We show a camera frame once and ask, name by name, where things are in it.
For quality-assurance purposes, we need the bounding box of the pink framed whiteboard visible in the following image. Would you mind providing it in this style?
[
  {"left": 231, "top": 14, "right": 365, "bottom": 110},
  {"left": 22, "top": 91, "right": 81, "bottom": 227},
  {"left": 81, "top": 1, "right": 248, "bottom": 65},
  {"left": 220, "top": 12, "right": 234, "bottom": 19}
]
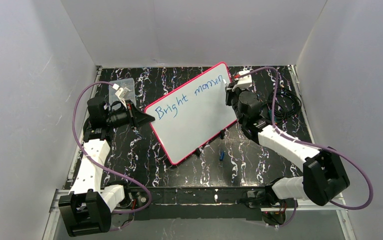
[{"left": 144, "top": 62, "right": 237, "bottom": 165}]

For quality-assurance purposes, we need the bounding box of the blue marker cap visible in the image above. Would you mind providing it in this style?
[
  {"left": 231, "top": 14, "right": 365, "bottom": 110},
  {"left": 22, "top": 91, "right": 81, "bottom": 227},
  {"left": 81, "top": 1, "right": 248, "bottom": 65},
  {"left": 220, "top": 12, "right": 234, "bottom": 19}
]
[{"left": 219, "top": 151, "right": 225, "bottom": 161}]

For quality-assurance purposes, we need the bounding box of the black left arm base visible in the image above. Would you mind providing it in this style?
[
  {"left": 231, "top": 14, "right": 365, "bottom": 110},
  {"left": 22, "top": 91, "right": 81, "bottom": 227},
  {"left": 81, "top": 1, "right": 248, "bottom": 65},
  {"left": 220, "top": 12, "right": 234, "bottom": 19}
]
[{"left": 102, "top": 180, "right": 152, "bottom": 214}]

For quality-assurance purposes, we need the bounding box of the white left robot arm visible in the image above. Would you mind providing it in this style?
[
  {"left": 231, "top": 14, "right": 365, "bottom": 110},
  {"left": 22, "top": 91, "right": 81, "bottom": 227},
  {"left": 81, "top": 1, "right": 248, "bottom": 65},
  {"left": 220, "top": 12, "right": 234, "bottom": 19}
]
[{"left": 58, "top": 97, "right": 155, "bottom": 237}]

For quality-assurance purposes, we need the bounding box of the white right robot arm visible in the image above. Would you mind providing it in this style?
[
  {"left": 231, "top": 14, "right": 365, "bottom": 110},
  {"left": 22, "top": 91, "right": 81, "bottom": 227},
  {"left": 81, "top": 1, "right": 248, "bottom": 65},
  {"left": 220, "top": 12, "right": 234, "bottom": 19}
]
[{"left": 225, "top": 83, "right": 350, "bottom": 206}]

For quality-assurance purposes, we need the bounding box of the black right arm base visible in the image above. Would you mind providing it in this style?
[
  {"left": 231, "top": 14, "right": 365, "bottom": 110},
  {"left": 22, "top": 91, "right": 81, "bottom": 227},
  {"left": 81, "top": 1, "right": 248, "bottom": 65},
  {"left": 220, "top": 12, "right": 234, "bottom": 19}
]
[{"left": 237, "top": 189, "right": 299, "bottom": 228}]

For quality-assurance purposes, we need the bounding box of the metal whiteboard stand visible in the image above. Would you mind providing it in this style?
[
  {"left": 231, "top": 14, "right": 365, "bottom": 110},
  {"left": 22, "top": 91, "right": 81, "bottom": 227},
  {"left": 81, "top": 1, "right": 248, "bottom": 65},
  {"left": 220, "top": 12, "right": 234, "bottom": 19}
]
[{"left": 192, "top": 129, "right": 226, "bottom": 157}]

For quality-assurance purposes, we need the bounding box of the clear plastic compartment box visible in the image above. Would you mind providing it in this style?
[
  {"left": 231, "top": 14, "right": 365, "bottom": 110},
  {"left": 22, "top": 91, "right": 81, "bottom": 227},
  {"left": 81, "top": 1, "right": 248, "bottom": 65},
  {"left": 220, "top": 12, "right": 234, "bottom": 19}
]
[{"left": 107, "top": 78, "right": 137, "bottom": 104}]

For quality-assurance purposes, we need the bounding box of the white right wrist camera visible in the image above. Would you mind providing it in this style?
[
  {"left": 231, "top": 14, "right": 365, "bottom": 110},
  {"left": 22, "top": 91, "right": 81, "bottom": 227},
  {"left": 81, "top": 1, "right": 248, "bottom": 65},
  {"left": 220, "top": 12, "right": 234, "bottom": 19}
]
[{"left": 232, "top": 70, "right": 253, "bottom": 91}]

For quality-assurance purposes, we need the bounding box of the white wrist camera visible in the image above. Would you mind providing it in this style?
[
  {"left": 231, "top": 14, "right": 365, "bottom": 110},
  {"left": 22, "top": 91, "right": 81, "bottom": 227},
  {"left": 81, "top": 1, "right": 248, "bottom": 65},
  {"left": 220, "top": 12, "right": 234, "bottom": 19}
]
[
  {"left": 112, "top": 83, "right": 133, "bottom": 108},
  {"left": 232, "top": 70, "right": 253, "bottom": 91}
]

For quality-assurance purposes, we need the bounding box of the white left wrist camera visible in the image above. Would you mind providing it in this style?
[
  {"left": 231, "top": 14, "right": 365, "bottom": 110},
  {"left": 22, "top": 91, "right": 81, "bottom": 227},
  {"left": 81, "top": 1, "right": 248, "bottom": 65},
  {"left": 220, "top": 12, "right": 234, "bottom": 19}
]
[{"left": 112, "top": 83, "right": 133, "bottom": 108}]

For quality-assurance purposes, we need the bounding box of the black coiled cable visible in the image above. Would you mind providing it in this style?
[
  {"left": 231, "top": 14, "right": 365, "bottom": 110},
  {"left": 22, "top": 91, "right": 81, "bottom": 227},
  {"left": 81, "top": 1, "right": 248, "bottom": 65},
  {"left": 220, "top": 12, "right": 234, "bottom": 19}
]
[{"left": 261, "top": 83, "right": 303, "bottom": 126}]

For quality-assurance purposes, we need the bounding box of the aluminium front frame rail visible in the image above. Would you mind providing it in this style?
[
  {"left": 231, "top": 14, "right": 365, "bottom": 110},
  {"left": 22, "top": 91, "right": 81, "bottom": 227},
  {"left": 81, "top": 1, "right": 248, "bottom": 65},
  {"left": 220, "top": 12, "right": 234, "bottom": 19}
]
[{"left": 50, "top": 186, "right": 345, "bottom": 211}]

